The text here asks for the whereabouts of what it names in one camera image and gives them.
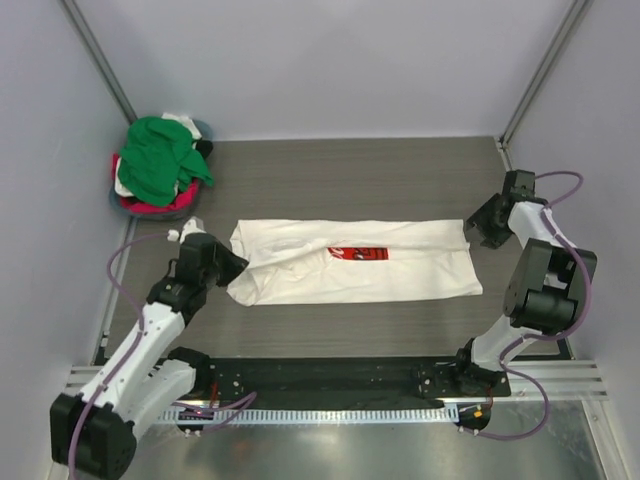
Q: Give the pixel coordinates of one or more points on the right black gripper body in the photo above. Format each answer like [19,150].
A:
[491,228]

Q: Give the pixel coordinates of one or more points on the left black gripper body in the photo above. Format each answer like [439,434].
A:
[208,277]

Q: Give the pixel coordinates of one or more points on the white Coca-Cola t-shirt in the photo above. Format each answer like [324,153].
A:
[332,262]

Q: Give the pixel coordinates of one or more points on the grey laundry basket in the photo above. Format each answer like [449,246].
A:
[204,146]

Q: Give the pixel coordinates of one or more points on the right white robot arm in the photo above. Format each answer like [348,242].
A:
[547,295]

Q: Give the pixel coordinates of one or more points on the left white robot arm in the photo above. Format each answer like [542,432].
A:
[96,431]

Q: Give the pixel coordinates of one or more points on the pink t-shirt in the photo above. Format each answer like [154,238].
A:
[181,207]

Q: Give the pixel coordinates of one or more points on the green t-shirt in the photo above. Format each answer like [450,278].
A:
[160,160]

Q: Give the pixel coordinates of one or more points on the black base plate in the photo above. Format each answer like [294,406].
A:
[350,384]

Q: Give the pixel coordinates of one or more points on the slotted cable duct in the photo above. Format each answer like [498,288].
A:
[251,417]

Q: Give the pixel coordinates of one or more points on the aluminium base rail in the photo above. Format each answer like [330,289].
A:
[561,380]

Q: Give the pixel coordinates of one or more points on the right aluminium frame post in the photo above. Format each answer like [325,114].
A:
[559,41]

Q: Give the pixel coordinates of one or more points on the aluminium frame post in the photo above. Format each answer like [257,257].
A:
[559,41]
[99,59]

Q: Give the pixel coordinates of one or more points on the left aluminium frame post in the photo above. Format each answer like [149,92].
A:
[99,59]

